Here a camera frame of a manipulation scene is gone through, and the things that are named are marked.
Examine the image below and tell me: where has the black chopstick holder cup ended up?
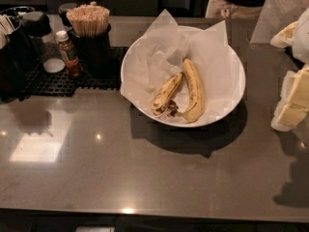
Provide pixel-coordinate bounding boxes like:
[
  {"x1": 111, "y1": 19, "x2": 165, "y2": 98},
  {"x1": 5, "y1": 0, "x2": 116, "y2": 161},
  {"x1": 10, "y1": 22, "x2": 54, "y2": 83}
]
[{"x1": 69, "y1": 26, "x2": 114, "y2": 78}]

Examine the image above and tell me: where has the glass shaker with black lid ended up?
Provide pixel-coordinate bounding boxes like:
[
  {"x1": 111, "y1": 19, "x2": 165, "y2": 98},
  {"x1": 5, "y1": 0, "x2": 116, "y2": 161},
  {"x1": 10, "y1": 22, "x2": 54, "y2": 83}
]
[{"x1": 21, "y1": 12, "x2": 65, "y2": 73}]

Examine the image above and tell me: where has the dark jar behind chopsticks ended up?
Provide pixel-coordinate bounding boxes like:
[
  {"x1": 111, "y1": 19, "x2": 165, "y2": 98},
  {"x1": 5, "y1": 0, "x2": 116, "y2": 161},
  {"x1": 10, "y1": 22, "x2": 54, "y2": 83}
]
[{"x1": 58, "y1": 3, "x2": 77, "y2": 27}]

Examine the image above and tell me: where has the white paper liner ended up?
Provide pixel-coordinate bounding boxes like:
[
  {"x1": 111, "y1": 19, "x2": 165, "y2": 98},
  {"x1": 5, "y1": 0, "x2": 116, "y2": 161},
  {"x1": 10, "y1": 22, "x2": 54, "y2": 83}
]
[{"x1": 119, "y1": 9, "x2": 242, "y2": 128}]

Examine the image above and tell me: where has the black container at left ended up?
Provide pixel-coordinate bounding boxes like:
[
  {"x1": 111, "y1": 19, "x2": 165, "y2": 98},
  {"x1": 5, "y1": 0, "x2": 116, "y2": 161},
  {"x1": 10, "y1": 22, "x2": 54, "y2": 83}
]
[{"x1": 0, "y1": 6, "x2": 38, "y2": 100}]

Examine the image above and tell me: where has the white bowl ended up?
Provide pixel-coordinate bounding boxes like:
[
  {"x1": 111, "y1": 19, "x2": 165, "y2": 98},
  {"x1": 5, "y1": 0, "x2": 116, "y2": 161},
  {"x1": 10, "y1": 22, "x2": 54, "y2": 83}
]
[{"x1": 120, "y1": 25, "x2": 247, "y2": 129}]

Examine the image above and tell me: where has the bundle of wooden chopsticks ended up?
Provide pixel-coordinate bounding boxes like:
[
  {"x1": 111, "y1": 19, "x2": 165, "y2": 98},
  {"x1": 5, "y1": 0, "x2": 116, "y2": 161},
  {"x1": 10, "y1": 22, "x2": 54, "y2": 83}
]
[{"x1": 67, "y1": 4, "x2": 110, "y2": 37}]

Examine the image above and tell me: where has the black grid mat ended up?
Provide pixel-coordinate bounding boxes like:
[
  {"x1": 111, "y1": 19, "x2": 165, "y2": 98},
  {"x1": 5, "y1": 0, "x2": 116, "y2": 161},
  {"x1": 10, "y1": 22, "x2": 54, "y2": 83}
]
[{"x1": 18, "y1": 46, "x2": 128, "y2": 101}]

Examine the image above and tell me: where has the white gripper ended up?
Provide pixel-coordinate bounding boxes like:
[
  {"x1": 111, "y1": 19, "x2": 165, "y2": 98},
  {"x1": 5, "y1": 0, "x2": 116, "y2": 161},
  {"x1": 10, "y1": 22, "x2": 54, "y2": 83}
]
[{"x1": 270, "y1": 8, "x2": 309, "y2": 131}]

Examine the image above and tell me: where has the long yellow banana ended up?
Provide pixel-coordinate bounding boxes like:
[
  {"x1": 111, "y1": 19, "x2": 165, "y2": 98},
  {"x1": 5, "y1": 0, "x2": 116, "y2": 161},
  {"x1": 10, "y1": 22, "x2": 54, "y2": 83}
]
[{"x1": 178, "y1": 58, "x2": 205, "y2": 123}]

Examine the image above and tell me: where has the short spotted banana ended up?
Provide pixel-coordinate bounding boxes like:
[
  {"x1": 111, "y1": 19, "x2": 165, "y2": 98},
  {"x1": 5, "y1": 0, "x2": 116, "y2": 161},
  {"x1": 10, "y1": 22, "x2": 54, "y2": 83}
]
[{"x1": 152, "y1": 72, "x2": 183, "y2": 116}]

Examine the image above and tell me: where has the person in beige trousers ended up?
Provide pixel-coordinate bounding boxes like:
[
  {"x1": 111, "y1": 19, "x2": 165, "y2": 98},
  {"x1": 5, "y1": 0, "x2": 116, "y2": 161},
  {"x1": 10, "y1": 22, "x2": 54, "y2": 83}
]
[{"x1": 205, "y1": 0, "x2": 266, "y2": 19}]

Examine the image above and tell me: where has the small brown sauce bottle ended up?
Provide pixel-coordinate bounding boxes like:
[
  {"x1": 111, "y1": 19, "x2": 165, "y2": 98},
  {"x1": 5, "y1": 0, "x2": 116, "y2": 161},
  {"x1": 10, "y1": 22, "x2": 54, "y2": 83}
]
[{"x1": 56, "y1": 30, "x2": 82, "y2": 79}]

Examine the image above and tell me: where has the clear acrylic stand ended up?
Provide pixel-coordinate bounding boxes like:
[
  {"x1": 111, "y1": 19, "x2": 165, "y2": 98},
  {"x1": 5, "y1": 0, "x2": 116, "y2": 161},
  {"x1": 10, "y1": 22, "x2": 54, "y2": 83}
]
[{"x1": 250, "y1": 0, "x2": 309, "y2": 47}]

